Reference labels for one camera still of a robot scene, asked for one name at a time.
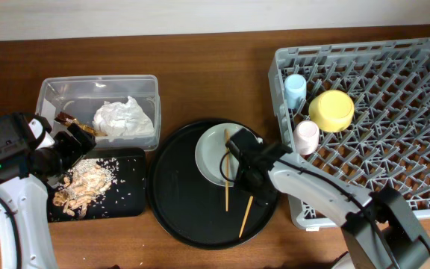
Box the grey plate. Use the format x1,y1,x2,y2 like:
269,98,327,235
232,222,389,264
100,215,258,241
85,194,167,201
195,123,247,188

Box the gold foil wrapper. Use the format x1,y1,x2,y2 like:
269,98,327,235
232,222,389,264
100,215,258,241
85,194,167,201
54,112,106,137

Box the clear plastic bin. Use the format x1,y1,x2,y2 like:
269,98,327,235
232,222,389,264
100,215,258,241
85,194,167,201
36,75,161,152

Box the yellow bowl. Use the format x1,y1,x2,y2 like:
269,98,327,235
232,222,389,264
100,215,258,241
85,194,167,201
308,90,355,132

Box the wooden chopstick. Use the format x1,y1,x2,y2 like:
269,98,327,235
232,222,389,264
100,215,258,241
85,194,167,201
224,129,230,212
238,196,254,238

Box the white napkin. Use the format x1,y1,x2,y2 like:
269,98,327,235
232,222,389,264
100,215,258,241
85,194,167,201
93,96,155,137

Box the blue cup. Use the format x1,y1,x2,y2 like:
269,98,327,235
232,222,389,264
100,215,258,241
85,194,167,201
284,74,307,109

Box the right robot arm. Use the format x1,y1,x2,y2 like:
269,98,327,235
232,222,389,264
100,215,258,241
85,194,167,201
227,142,430,268

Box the round black tray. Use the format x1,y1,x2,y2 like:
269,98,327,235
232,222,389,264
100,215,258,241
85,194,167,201
147,119,281,250

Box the pink cup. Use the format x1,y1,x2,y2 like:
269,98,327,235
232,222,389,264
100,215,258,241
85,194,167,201
293,120,320,155

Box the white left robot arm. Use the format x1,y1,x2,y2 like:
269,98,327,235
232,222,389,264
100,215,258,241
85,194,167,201
0,114,96,268

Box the food scraps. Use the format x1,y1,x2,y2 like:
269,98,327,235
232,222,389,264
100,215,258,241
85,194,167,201
51,158,120,220

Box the grey dishwasher rack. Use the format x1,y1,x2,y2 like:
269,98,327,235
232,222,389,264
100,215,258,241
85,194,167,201
268,37,430,219

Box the black rectangular tray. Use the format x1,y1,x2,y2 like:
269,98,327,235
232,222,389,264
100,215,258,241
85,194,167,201
47,148,146,223

